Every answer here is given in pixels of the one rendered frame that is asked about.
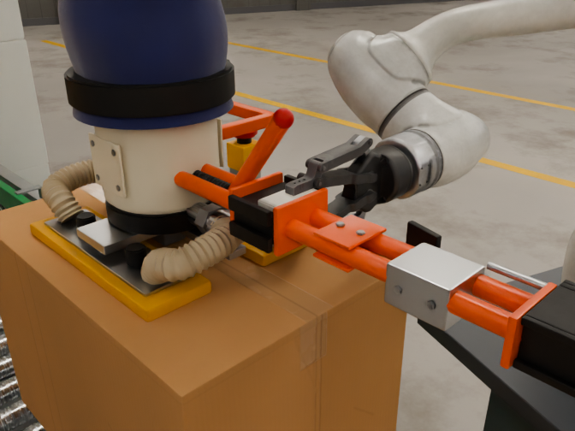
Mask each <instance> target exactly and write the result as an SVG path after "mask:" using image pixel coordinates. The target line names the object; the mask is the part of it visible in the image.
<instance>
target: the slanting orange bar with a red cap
mask: <svg viewBox="0 0 575 431"><path fill-rule="evenodd" d="M293 122H294V116H293V113H292V111H291V110H290V109H287V108H280V109H278V110H277V111H276V112H275V113H274V114H273V117H272V119H271V120H270V123H269V124H268V126H267V127H266V128H265V130H264V132H263V133H262V135H261V137H260V138H259V140H258V142H257V143H256V144H255V146H254V147H253V149H252V151H251V153H250V154H249V156H248V157H247V159H246V160H245V162H244V163H243V165H242V167H241V168H240V170H239V172H238V174H237V175H236V176H235V177H234V180H233V181H232V183H231V184H230V186H229V188H232V187H235V186H239V185H241V184H244V183H247V182H249V181H252V180H255V178H256V177H257V176H258V174H259V172H260V171H261V169H262V168H263V166H264V165H265V164H266V162H267V161H268V159H269V158H270V156H271V154H272V153H273V151H274V150H275V148H276V147H277V146H278V144H279V143H280V141H281V140H282V138H283V136H284V135H285V133H286V132H287V131H288V129H289V128H290V127H291V126H292V125H293ZM229 188H228V190H229Z"/></svg>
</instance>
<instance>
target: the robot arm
mask: <svg viewBox="0 0 575 431"><path fill-rule="evenodd" d="M573 28H575V0H494V1H489V2H484V3H475V4H471V5H466V6H463V7H459V8H456V9H450V10H448V11H446V12H443V13H441V14H439V15H436V16H434V17H432V18H430V19H428V20H427V21H425V22H423V23H421V24H420V25H418V26H416V27H414V28H413V29H411V30H409V31H406V32H396V31H390V32H388V33H387V34H383V35H375V34H374V33H372V32H369V31H363V30H352V31H351V32H346V33H344V34H343V35H341V36H340V37H339V38H338V39H337V40H336V41H335V43H334V44H333V46H332V48H331V49H330V51H329V55H328V69H329V74H330V77H331V79H332V80H333V83H334V85H335V88H336V90H337V91H338V92H339V94H340V95H341V97H342V99H343V101H344V102H345V103H346V104H347V106H348V107H349V108H350V110H351V111H352V112H353V113H354V114H355V115H356V116H357V117H358V118H359V119H360V120H361V121H362V122H363V123H364V124H365V125H366V126H367V127H369V128H370V129H371V130H373V131H374V132H375V133H376V134H377V135H378V136H379V137H380V138H381V139H382V140H381V141H380V142H379V143H377V145H376V146H375V147H374V148H373V149H371V150H370V147H371V146H372V143H373V139H372V138H368V137H365V136H362V135H359V134H354V135H353V136H352V137H351V138H350V139H349V140H348V141H347V142H346V143H344V144H342V145H338V146H336V147H334V148H332V149H330V150H327V151H325V152H322V153H320V154H318V155H315V156H313V157H310V158H308V159H307V160H306V162H305V166H306V167H307V170H306V173H302V172H299V173H298V175H297V180H292V181H290V182H288V183H287V184H286V185H285V190H283V191H280V192H277V193H274V194H272V195H269V196H268V197H265V198H261V199H259V200H258V206H261V207H263V208H265V209H267V210H270V211H272V212H273V209H274V208H275V207H276V206H279V205H281V204H284V203H287V202H289V201H292V200H294V199H296V198H300V197H302V196H305V195H306V194H309V193H311V192H314V191H317V189H314V188H318V189H319V188H321V187H331V186H341V185H344V187H343V191H342V192H340V193H339V194H337V195H336V196H335V200H333V201H332V202H331V203H329V204H328V212H329V213H332V214H334V215H337V216H340V217H342V218H343V217H344V216H346V215H347V214H349V213H350V212H355V211H356V212H355V213H354V214H352V215H353V216H357V217H359V218H362V219H365V214H366V212H369V211H371V210H372V209H373V208H374V206H376V205H377V204H385V203H388V202H390V201H392V200H394V199H396V198H398V199H406V198H410V197H412V196H414V195H416V194H418V193H420V192H423V191H425V190H428V189H430V188H435V187H440V186H445V185H447V184H449V183H451V182H454V181H456V180H457V179H459V178H461V177H462V176H464V175H465V174H467V173H468V172H470V171H471V170H472V169H473V168H474V167H475V166H476V164H477V162H478V161H479V160H480V159H481V158H482V157H483V156H484V155H485V154H486V152H487V151H488V148H489V142H490V137H489V129H488V128H487V126H486V124H485V123H484V122H483V121H482V120H481V119H480V118H479V117H477V116H475V115H474V114H472V113H469V112H467V111H464V110H462V109H456V108H455V107H453V106H451V105H449V104H447V103H444V102H443V101H442V100H440V99H439V98H437V97H436V96H434V95H433V94H432V93H431V92H430V91H428V89H427V88H426V86H427V85H428V84H429V83H430V82H431V81H432V68H433V66H434V64H435V62H436V60H437V59H438V57H439V56H440V55H441V54H443V53H444V52H445V51H446V50H448V49H450V48H452V47H454V46H455V45H457V44H462V43H464V42H469V41H473V40H479V39H486V38H500V37H508V36H515V35H523V34H531V33H538V32H552V31H559V30H566V29H573ZM353 159H354V161H353V162H352V164H351V165H350V166H348V167H346V168H338V169H337V170H331V169H332V168H336V167H338V166H340V165H342V164H343V163H346V162H349V161H351V160H353ZM347 216H349V215H347ZM564 280H569V281H572V282H575V229H574V230H573V232H572V235H571V238H570V239H569V242H568V245H567V248H566V254H565V259H564V264H563V269H562V276H561V283H562V282H563V281H564Z"/></svg>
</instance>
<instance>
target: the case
mask: <svg viewBox="0 0 575 431"><path fill-rule="evenodd" d="M71 192H72V193H73V196H74V197H75V201H78V202H79V203H78V205H79V206H81V208H82V207H85V206H88V207H90V208H91V209H93V210H95V211H97V212H98V213H99V214H101V215H103V216H105V217H106V218H108V216H107V211H106V205H105V197H104V191H103V188H102V186H100V185H99V184H97V183H94V184H91V185H89V186H83V187H80V188H78V189H75V190H74V191H71ZM52 216H55V213H53V212H51V209H50V208H49V207H48V205H47V204H46V202H45V201H44V200H43V199H42V198H41V199H39V200H36V201H32V202H30V203H26V204H21V205H18V206H15V207H12V208H9V209H6V210H0V316H1V319H2V323H3V329H4V332H5V336H6V340H7V343H8V347H9V352H10V356H11V359H12V363H13V366H14V370H15V376H16V380H17V383H18V386H19V389H20V393H21V399H22V401H23V403H24V404H25V405H26V406H27V408H28V409H29V410H30V411H31V412H32V413H33V415H34V416H35V417H36V418H37V420H38V421H39V423H40V424H41V425H42V426H43V428H44V429H45V430H46V431H396V423H397V414H398V404H399V395H400V378H401V368H402V359H403V350H404V340H405V331H406V312H405V311H403V310H400V309H398V308H396V307H394V306H393V305H391V304H388V303H386V302H385V301H384V294H385V282H383V281H381V280H378V279H377V278H374V277H372V276H370V275H368V274H366V273H364V272H361V271H359V270H357V269H354V270H352V271H351V272H349V273H347V272H345V271H343V270H341V269H338V268H337V267H335V266H333V265H331V264H328V263H326V262H324V261H322V260H320V259H318V258H316V257H314V256H313V253H315V252H317V251H316V250H314V249H312V248H310V247H308V246H306V247H304V248H302V249H300V250H298V251H296V252H294V253H292V254H290V255H287V256H285V257H283V258H281V259H279V260H277V261H275V262H273V263H271V264H269V265H266V266H262V265H260V264H258V263H255V262H254V261H252V260H251V259H249V258H247V257H244V256H242V255H241V256H239V257H236V258H235V259H232V260H228V259H226V258H224V259H223V260H222V261H220V262H219V263H215V264H214V265H213V266H212V267H209V268H208V269H207V270H202V273H201V274H200V275H202V276H204V277H205V278H206V279H208V280H209V281H210V283H211V292H210V293H208V294H206V295H204V296H203V297H201V298H197V299H195V300H193V301H192V302H190V303H188V304H185V305H183V306H181V307H180V308H178V309H175V310H172V311H170V312H169V313H167V314H165V315H163V316H160V317H158V318H157V319H155V320H152V321H150V322H147V321H145V320H144V319H143V318H141V317H140V316H138V315H137V314H136V313H135V312H133V311H132V310H130V309H129V308H128V307H127V306H126V305H125V304H123V303H122V302H121V301H119V300H118V299H117V298H115V297H114V296H112V295H111V294H110V293H109V292H107V291H106V290H104V289H103V288H102V287H101V286H100V285H99V284H97V283H96V282H95V281H93V280H92V279H90V278H89V277H88V276H86V275H85V274H84V273H82V272H81V271H80V270H78V269H77V268H76V267H75V266H74V265H73V264H71V263H70V262H68V261H67V260H66V259H64V258H63V257H61V256H60V255H59V254H58V253H56V252H55V251H53V250H52V249H51V248H50V247H49V246H48V245H46V244H45V243H44V242H42V241H41V240H40V239H38V238H37V237H36V236H34V235H33V234H32V233H31V228H30V224H31V223H33V222H36V221H41V220H43V219H46V218H49V217H52Z"/></svg>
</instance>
